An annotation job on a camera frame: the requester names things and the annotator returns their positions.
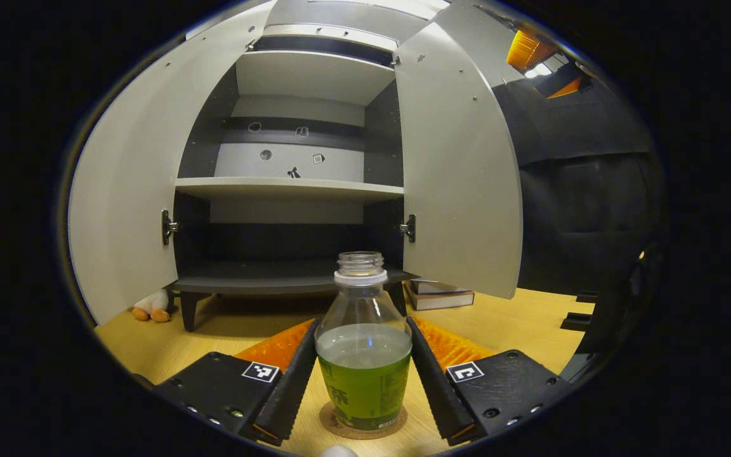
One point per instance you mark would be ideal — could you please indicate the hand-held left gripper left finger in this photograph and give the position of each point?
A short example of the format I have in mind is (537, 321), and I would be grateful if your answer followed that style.
(289, 393)

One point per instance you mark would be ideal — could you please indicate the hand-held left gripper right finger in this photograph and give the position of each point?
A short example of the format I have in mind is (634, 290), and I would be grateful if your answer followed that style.
(435, 387)

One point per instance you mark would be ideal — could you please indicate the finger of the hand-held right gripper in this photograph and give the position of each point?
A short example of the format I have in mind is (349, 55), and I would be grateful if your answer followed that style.
(559, 79)
(527, 51)

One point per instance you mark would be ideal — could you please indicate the green tea bottle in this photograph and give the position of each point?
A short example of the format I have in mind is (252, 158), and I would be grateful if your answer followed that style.
(363, 381)

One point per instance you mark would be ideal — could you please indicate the round cork coaster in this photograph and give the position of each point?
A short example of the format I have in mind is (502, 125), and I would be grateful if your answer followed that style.
(365, 435)

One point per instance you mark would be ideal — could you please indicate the grey cabinet door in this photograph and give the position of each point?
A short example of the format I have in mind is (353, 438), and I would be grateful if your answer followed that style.
(460, 178)
(131, 190)

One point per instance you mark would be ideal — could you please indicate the grey cabinet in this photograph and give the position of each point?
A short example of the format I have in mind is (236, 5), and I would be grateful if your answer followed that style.
(289, 187)

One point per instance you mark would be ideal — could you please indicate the brown-edged book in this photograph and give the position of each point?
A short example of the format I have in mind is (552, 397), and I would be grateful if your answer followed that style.
(441, 301)

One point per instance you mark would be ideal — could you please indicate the black stand foot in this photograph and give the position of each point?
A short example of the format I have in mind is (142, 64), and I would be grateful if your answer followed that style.
(576, 322)
(586, 297)

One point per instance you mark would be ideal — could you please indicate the plush penguin toy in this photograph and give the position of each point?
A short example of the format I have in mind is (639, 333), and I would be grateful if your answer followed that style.
(156, 303)

